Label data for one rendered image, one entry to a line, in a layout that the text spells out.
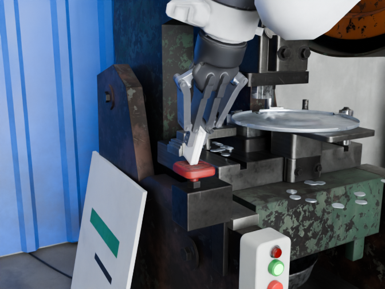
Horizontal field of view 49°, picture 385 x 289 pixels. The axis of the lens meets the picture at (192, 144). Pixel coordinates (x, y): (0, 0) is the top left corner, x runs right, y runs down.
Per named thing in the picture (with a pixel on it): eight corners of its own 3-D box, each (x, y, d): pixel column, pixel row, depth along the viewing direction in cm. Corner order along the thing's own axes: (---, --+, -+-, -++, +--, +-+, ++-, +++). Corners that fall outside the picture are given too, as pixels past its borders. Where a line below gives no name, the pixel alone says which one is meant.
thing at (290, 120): (208, 117, 104) (208, 114, 104) (296, 109, 118) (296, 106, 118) (289, 138, 80) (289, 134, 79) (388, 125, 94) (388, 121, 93)
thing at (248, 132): (293, 131, 110) (294, 113, 109) (247, 137, 103) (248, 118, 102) (271, 125, 118) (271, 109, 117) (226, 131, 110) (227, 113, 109)
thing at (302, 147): (371, 190, 91) (377, 128, 88) (325, 201, 84) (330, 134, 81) (290, 163, 112) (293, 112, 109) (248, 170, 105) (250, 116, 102)
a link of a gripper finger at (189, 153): (203, 132, 71) (199, 133, 71) (193, 164, 75) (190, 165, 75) (194, 122, 73) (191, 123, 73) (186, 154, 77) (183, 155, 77)
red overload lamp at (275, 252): (283, 258, 72) (284, 245, 72) (272, 261, 71) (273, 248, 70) (279, 256, 73) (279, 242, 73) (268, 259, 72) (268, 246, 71)
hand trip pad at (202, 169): (218, 207, 75) (219, 166, 73) (188, 214, 72) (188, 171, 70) (197, 196, 81) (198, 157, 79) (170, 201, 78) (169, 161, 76)
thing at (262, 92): (274, 98, 108) (274, 83, 107) (259, 99, 105) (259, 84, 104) (266, 97, 110) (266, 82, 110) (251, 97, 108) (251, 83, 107)
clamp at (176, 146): (239, 148, 105) (240, 106, 102) (179, 156, 96) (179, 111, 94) (225, 143, 110) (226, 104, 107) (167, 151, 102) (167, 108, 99)
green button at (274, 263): (284, 274, 73) (285, 260, 72) (271, 278, 71) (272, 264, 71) (279, 271, 74) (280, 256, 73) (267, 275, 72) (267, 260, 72)
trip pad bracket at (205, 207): (232, 277, 81) (234, 179, 76) (187, 291, 76) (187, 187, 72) (215, 264, 86) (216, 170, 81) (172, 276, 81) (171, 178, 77)
